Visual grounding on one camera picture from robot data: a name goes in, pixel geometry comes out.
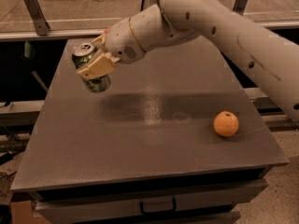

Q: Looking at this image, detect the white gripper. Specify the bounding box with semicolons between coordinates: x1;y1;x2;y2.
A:
77;18;146;80

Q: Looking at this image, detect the green soda can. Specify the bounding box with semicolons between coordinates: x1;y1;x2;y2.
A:
72;42;114;92

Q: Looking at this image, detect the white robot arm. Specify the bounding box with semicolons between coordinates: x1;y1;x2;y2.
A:
77;0;299;122

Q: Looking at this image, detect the orange fruit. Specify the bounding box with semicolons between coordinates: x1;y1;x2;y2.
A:
213;111;239;137

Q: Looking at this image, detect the cardboard box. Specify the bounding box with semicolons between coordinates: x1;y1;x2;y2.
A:
10;201;51;224

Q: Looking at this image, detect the left metal bracket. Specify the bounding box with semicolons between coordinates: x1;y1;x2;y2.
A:
23;0;50;36

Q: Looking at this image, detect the grey drawer with handle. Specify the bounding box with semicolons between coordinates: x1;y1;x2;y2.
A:
36;178;268;224

